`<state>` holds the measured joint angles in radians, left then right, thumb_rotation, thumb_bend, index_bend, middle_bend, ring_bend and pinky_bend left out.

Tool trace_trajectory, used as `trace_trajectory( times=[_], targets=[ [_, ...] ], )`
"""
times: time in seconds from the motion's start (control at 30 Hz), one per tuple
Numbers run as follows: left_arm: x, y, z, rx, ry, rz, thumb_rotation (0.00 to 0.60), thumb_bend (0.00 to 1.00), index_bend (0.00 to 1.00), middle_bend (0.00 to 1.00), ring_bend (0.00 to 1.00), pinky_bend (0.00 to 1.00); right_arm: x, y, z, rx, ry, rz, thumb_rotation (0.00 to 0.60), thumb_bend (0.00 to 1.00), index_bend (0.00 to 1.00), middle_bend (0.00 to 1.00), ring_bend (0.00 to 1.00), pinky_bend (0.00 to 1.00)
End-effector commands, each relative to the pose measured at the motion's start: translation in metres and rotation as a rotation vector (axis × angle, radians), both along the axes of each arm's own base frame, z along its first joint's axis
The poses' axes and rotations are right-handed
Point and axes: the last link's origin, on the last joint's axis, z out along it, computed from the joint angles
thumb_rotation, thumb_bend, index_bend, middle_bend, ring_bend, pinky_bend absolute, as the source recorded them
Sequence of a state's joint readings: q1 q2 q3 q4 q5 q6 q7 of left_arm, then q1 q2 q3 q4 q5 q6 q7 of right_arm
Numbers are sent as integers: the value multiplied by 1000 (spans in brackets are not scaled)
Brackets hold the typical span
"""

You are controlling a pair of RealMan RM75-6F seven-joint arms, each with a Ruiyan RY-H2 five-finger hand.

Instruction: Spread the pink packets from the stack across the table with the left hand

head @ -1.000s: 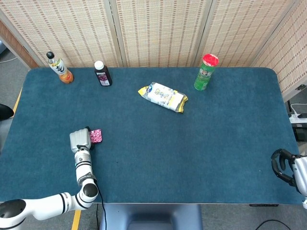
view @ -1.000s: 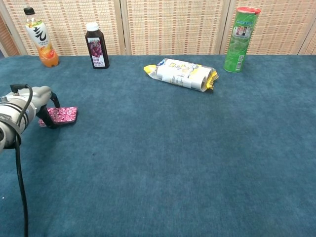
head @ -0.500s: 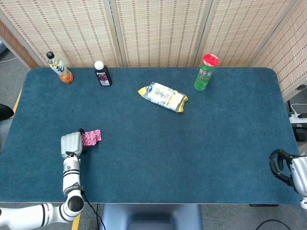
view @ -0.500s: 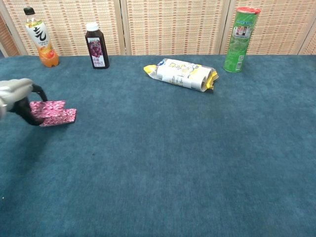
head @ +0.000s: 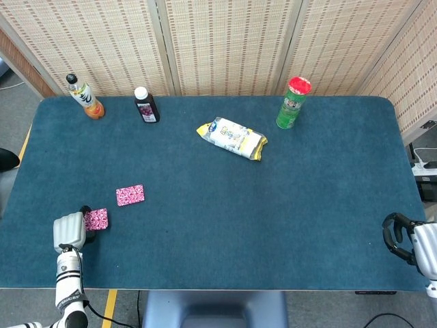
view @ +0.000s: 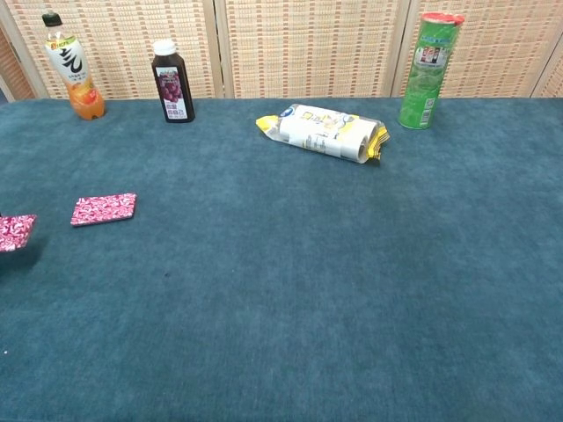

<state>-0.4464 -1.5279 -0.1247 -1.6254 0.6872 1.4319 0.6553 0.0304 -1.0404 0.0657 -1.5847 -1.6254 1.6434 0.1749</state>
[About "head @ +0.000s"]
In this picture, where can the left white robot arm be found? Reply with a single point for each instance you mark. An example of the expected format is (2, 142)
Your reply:
(68, 290)

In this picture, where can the orange drink bottle black cap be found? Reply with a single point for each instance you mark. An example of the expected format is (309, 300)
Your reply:
(87, 99)

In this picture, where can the black chair seat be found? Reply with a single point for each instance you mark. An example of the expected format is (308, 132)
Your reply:
(7, 160)

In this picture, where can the white power strip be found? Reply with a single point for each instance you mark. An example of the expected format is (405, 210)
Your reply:
(426, 167)

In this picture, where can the green chips can red lid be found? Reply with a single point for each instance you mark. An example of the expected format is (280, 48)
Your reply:
(289, 111)

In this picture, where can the blue-grey robot torso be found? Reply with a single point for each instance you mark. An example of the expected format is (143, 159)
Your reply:
(215, 309)

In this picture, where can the white yellow snack bag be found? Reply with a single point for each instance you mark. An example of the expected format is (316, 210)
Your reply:
(232, 137)

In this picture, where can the blue felt desk mat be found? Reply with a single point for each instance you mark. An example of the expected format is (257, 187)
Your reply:
(218, 212)

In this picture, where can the brown woven screen panel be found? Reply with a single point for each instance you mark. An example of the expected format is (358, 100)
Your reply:
(24, 65)

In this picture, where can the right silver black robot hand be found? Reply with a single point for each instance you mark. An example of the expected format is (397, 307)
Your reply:
(425, 246)

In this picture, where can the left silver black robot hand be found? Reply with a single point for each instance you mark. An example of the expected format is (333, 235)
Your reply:
(68, 230)

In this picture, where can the beige woven screen panel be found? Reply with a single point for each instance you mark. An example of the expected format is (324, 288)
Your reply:
(416, 75)
(225, 44)
(95, 44)
(338, 44)

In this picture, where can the pink patterned packet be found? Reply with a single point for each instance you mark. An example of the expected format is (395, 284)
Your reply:
(98, 219)
(130, 195)

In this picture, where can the dark grape juice bottle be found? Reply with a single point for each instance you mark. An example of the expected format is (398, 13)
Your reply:
(147, 109)

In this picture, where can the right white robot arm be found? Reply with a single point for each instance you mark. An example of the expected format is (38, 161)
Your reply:
(432, 287)

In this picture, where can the black desk control panel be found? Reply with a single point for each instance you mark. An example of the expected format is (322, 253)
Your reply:
(375, 292)

